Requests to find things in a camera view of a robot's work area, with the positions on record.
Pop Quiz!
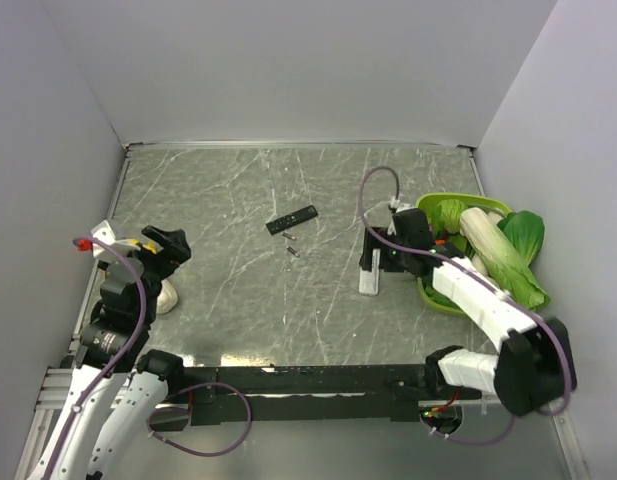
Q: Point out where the white remote control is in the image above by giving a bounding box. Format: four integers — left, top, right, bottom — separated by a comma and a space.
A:
358, 268, 380, 296

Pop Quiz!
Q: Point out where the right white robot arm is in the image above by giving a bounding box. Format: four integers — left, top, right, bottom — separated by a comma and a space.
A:
359, 200, 577, 417

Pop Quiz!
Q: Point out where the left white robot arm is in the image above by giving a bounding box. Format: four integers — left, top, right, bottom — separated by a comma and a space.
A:
29, 221, 191, 479

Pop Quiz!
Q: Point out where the green cabbage toy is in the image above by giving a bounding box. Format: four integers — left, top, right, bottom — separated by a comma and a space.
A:
430, 199, 468, 235

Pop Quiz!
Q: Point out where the green plastic basket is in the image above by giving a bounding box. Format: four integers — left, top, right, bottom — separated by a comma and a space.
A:
415, 192, 512, 317

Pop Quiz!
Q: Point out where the yellow cabbage toy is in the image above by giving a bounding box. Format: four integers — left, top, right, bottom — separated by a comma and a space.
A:
97, 238, 179, 315

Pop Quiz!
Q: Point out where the large bok choy toy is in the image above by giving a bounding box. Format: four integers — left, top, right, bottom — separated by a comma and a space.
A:
460, 207, 551, 310

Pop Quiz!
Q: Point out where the black mounting base plate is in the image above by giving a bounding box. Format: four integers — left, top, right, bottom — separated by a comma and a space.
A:
165, 364, 482, 426

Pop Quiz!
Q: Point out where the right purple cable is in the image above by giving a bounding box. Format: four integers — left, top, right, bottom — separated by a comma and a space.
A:
356, 165, 577, 446

